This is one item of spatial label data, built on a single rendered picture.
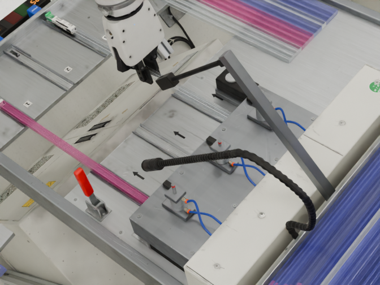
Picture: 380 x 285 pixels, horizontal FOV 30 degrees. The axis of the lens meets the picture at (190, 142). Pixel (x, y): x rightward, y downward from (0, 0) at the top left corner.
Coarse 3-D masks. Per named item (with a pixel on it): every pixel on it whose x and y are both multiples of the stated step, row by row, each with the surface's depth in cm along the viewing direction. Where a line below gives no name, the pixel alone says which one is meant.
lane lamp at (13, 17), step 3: (12, 12) 157; (15, 12) 156; (9, 15) 156; (12, 15) 156; (15, 15) 156; (18, 15) 156; (3, 18) 156; (6, 18) 156; (9, 18) 156; (12, 18) 155; (15, 18) 155; (18, 18) 155; (21, 18) 155; (9, 21) 155; (12, 21) 155; (15, 21) 155
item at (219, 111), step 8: (48, 16) 150; (72, 32) 147; (80, 32) 146; (88, 40) 144; (96, 40) 144; (104, 48) 142; (112, 56) 142; (144, 64) 138; (152, 72) 136; (176, 88) 133; (184, 88) 133; (184, 96) 132; (192, 96) 131; (200, 96) 131; (200, 104) 130; (208, 104) 129; (216, 104) 129; (216, 112) 128; (224, 112) 128
